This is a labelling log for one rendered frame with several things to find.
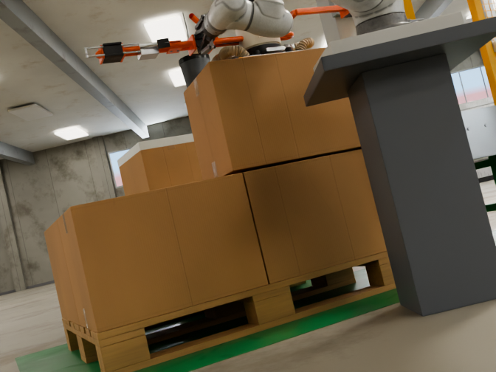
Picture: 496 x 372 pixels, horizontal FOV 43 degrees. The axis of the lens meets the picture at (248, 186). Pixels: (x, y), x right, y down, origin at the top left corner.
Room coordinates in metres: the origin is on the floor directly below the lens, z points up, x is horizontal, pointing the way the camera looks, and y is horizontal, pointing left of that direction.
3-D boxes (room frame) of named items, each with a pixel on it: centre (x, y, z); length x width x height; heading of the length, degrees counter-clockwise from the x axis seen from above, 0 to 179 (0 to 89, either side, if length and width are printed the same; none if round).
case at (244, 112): (2.47, -0.18, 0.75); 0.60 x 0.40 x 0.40; 110
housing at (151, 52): (2.29, 0.25, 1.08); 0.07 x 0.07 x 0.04; 23
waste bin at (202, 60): (10.18, 0.39, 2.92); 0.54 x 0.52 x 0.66; 1
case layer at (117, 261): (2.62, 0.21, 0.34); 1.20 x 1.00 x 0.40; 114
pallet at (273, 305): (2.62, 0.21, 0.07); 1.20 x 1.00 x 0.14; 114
